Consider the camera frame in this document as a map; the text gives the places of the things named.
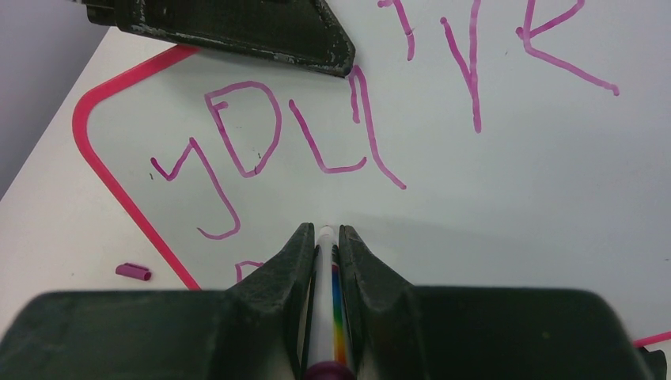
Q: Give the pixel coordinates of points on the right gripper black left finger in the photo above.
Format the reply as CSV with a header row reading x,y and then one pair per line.
x,y
254,330

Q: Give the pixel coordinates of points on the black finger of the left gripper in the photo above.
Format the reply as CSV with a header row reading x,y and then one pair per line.
x,y
303,33

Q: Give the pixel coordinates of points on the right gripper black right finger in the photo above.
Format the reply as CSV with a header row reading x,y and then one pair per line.
x,y
404,331

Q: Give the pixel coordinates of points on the pink marker pen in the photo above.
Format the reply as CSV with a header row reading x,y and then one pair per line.
x,y
327,345

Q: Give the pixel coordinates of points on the pink marker cap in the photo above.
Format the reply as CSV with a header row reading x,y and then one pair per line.
x,y
134,271

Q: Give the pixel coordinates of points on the pink-framed whiteboard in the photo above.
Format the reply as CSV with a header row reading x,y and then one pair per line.
x,y
477,143

